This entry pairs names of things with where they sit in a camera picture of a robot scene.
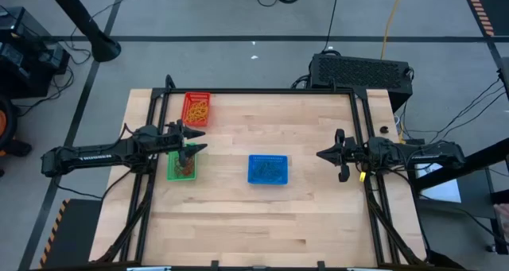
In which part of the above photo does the white paper sheet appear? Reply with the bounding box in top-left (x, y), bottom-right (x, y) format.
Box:
top-left (414, 161), bottom-right (463, 205)

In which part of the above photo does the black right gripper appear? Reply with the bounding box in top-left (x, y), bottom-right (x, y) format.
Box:
top-left (316, 128), bottom-right (369, 184)

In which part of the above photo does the black power cable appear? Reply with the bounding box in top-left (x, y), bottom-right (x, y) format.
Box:
top-left (321, 0), bottom-right (341, 54)

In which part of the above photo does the black metal beam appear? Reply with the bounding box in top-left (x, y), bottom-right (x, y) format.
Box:
top-left (413, 137), bottom-right (509, 193)

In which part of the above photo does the heap of yellow rubber bands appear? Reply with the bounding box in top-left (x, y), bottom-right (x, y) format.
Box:
top-left (185, 99), bottom-right (210, 125)

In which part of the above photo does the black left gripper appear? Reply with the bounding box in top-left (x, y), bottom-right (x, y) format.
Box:
top-left (158, 119), bottom-right (209, 167)

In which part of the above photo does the black pole stand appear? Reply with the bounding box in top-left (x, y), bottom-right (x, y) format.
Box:
top-left (42, 0), bottom-right (122, 64)

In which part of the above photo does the green plastic basket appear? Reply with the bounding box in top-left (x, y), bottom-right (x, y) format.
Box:
top-left (165, 141), bottom-right (199, 183)

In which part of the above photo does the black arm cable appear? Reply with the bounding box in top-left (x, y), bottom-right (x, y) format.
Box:
top-left (51, 169), bottom-right (134, 203)

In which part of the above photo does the black equipment cart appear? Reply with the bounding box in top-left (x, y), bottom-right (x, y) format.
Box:
top-left (0, 6), bottom-right (72, 99)

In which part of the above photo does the red plastic basket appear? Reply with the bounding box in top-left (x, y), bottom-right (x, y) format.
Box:
top-left (181, 91), bottom-right (212, 128)

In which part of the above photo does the heap of red rubber bands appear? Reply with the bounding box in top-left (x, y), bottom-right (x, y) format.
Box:
top-left (173, 153), bottom-right (196, 178)

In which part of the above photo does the black floor cable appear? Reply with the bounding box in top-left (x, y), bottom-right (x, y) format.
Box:
top-left (426, 75), bottom-right (509, 145)

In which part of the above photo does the orange and black wheel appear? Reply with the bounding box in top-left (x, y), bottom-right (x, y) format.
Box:
top-left (0, 95), bottom-right (33, 177)

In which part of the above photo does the yellow power cable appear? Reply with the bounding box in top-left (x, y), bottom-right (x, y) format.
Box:
top-left (380, 0), bottom-right (407, 61)

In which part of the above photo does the heap of teal rubber bands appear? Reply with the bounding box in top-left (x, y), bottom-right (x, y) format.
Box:
top-left (254, 161), bottom-right (286, 181)

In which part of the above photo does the black computer case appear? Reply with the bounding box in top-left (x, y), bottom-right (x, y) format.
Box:
top-left (309, 52), bottom-right (415, 114)

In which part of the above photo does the black hazard-striped mat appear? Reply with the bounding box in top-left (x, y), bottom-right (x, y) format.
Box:
top-left (460, 0), bottom-right (509, 38)
top-left (37, 198), bottom-right (105, 270)

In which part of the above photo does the person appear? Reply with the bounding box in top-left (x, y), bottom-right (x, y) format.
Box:
top-left (492, 202), bottom-right (509, 241)

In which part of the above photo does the blue plastic basket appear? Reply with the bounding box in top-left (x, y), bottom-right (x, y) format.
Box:
top-left (247, 154), bottom-right (289, 186)

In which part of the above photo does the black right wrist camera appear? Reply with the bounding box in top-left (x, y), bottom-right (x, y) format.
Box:
top-left (347, 139), bottom-right (367, 161)

